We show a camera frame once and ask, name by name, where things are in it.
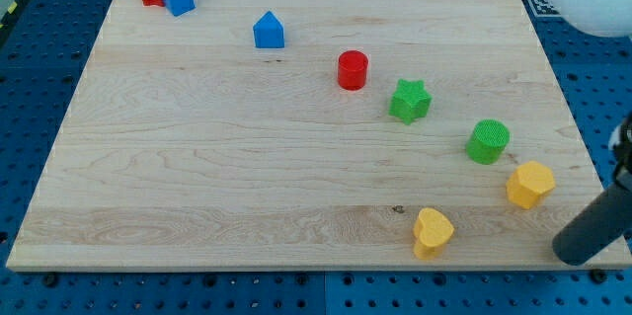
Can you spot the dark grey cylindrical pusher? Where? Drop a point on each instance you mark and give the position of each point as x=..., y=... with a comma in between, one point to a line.
x=599, y=224

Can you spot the black pusher mount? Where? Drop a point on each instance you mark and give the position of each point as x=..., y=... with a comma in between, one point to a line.
x=620, y=144

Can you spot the yellow heart block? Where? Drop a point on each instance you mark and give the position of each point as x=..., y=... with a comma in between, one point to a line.
x=432, y=232

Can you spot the wooden board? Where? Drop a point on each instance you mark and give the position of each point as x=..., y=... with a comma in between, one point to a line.
x=186, y=148

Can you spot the yellow hexagon block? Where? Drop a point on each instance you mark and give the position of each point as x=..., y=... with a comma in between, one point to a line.
x=529, y=184

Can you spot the green cylinder block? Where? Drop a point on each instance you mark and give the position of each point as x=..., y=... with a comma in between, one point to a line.
x=487, y=142

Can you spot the black white fiducial tag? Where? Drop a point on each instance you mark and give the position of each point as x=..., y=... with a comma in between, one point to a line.
x=543, y=9

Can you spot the green star block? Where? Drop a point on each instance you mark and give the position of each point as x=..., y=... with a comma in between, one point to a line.
x=410, y=101

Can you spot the red cylinder block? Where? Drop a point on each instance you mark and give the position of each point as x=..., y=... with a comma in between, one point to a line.
x=352, y=70

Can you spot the blue house-shaped block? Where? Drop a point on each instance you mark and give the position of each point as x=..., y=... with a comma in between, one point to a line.
x=268, y=32

